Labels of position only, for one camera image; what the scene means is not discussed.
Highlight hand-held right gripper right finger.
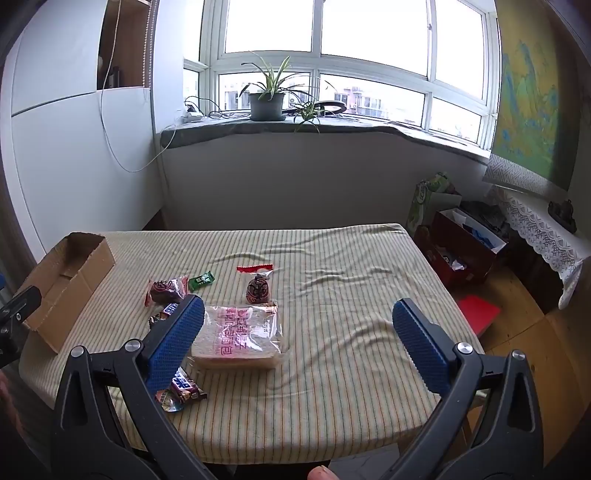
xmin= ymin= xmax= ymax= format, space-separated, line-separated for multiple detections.
xmin=392 ymin=298 xmax=546 ymax=480

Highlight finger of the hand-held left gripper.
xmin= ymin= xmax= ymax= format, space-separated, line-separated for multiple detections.
xmin=0 ymin=285 xmax=42 ymax=367

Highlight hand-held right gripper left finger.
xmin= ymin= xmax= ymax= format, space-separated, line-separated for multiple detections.
xmin=51 ymin=294 xmax=218 ymax=480

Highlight brown chocolate bar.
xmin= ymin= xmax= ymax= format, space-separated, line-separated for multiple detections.
xmin=148 ymin=302 xmax=183 ymax=329
xmin=170 ymin=367 xmax=208 ymax=403

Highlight dark red snack packet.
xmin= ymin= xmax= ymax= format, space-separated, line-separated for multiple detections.
xmin=144 ymin=276 xmax=189 ymax=306

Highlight sliced bread packet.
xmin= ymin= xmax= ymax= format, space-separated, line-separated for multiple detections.
xmin=190 ymin=302 xmax=289 ymax=370

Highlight small green candy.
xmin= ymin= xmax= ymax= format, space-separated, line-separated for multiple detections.
xmin=187 ymin=271 xmax=216 ymax=292

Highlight brown cardboard box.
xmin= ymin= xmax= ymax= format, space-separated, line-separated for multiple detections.
xmin=21 ymin=232 xmax=116 ymax=355

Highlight clear red-topped snack packet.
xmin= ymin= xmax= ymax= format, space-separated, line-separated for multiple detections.
xmin=236 ymin=263 xmax=274 ymax=305

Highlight red folder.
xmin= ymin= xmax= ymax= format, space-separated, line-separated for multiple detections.
xmin=456 ymin=295 xmax=502 ymax=340

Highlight dark red gift box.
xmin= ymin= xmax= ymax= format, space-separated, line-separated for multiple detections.
xmin=422 ymin=209 xmax=509 ymax=287

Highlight green printed bag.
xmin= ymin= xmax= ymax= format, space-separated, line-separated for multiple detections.
xmin=406 ymin=173 xmax=462 ymax=232

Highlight white lace cloth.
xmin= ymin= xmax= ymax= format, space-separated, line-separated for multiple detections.
xmin=496 ymin=187 xmax=591 ymax=310

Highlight white cabinet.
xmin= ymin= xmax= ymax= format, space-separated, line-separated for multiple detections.
xmin=0 ymin=0 xmax=160 ymax=264

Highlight dark figurine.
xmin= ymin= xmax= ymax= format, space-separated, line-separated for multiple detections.
xmin=548 ymin=199 xmax=578 ymax=234

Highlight potted spider plant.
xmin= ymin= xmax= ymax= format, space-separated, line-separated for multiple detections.
xmin=239 ymin=52 xmax=340 ymax=134

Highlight white framed window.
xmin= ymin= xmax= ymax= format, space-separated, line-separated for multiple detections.
xmin=182 ymin=0 xmax=502 ymax=153

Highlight white cable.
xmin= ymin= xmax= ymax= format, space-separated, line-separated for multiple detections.
xmin=99 ymin=0 xmax=185 ymax=172

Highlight black cables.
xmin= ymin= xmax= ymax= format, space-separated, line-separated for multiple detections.
xmin=185 ymin=96 xmax=252 ymax=120

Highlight black ring lamp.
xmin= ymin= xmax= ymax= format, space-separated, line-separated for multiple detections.
xmin=281 ymin=100 xmax=345 ymax=116

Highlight landscape wall poster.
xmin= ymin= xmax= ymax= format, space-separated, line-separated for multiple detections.
xmin=482 ymin=0 xmax=587 ymax=192

